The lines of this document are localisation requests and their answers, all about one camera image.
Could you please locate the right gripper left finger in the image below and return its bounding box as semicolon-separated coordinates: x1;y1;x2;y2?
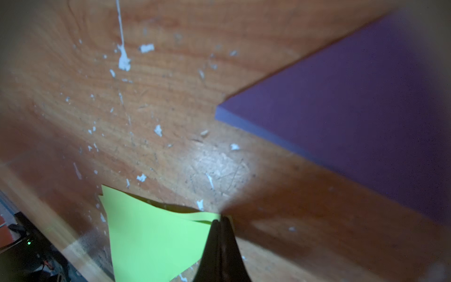
193;220;222;282

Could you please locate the dark purple square paper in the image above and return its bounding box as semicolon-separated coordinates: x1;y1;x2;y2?
215;10;451;223

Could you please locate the lime green square paper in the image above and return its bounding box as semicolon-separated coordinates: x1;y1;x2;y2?
99;185;220;282

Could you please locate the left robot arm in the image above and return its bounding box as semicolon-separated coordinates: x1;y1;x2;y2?
1;212;70;282

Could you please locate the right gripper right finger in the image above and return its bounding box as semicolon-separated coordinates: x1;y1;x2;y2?
220;216;251;282

